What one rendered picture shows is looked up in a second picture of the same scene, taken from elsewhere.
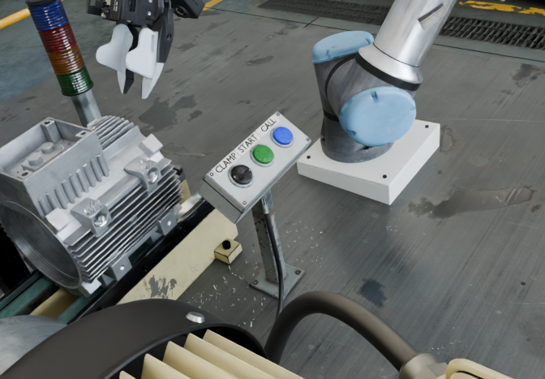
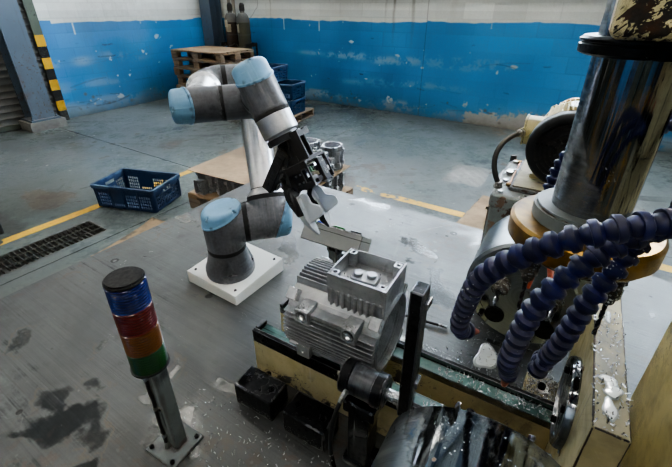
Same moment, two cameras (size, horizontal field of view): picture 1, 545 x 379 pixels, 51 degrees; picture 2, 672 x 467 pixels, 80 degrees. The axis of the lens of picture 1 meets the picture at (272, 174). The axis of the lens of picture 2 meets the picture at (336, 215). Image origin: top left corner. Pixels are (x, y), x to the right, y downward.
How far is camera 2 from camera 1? 122 cm
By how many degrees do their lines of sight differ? 81
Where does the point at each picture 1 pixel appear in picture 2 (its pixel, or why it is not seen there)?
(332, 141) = (242, 267)
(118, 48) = (309, 207)
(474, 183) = (275, 243)
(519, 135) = not seen: hidden behind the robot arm
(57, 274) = (382, 360)
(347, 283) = not seen: hidden behind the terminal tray
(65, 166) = (378, 262)
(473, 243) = (318, 249)
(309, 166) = (243, 291)
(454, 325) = not seen: hidden behind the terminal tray
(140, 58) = (328, 199)
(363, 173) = (266, 266)
